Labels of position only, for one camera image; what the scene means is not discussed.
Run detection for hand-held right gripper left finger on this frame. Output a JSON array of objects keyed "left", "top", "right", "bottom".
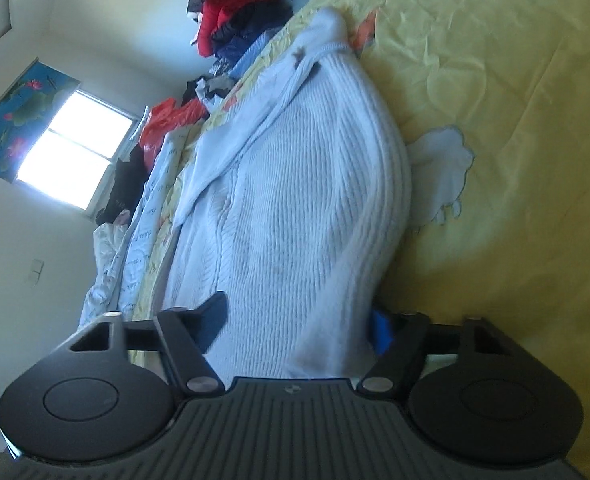
[{"left": 67, "top": 291, "right": 228, "bottom": 400}]

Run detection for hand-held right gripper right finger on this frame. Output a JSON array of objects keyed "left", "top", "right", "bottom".
[{"left": 357, "top": 310, "right": 508, "bottom": 401}]

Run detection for white knit sweater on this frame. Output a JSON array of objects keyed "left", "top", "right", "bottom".
[{"left": 162, "top": 7, "right": 413, "bottom": 381}]

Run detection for pile of clothes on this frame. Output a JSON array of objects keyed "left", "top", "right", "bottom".
[{"left": 180, "top": 0, "right": 356, "bottom": 106}]

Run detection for white printed cloth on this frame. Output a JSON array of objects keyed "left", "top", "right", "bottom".
[{"left": 80, "top": 125, "right": 206, "bottom": 331}]

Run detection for black garment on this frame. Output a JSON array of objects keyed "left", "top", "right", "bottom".
[{"left": 95, "top": 145, "right": 148, "bottom": 226}]

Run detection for red plastic bag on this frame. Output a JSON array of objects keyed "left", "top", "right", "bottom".
[{"left": 139, "top": 97, "right": 211, "bottom": 171}]

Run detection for window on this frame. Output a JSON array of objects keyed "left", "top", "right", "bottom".
[{"left": 15, "top": 87, "right": 143, "bottom": 211}]

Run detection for yellow printed quilt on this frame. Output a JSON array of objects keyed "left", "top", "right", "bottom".
[{"left": 120, "top": 0, "right": 590, "bottom": 461}]

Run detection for light blue knit garment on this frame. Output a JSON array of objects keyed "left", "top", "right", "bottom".
[{"left": 232, "top": 30, "right": 281, "bottom": 81}]

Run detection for blue lotus wall poster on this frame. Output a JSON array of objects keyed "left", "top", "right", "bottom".
[{"left": 0, "top": 57, "right": 83, "bottom": 183}]

